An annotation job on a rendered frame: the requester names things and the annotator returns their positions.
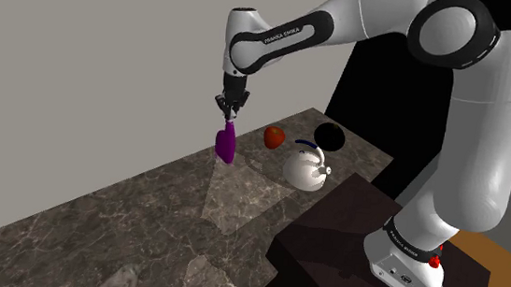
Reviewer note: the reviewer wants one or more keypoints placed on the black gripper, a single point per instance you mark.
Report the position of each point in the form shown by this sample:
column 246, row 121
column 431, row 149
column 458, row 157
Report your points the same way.
column 234, row 86

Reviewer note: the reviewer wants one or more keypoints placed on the purple bottle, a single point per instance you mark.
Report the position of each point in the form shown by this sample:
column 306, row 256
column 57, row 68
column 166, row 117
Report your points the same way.
column 226, row 143

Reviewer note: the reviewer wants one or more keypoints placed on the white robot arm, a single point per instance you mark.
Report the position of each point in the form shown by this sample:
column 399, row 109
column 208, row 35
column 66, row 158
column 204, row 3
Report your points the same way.
column 483, row 147

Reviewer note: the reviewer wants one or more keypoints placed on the red apple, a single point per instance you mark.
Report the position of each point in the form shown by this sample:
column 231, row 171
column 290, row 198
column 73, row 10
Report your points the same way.
column 274, row 137

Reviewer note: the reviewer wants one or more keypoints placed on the black round fruit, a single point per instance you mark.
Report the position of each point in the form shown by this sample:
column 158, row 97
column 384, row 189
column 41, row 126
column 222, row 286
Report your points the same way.
column 329, row 137

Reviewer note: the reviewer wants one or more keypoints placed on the dark robot stand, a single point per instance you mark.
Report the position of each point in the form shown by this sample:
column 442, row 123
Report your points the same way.
column 334, row 240

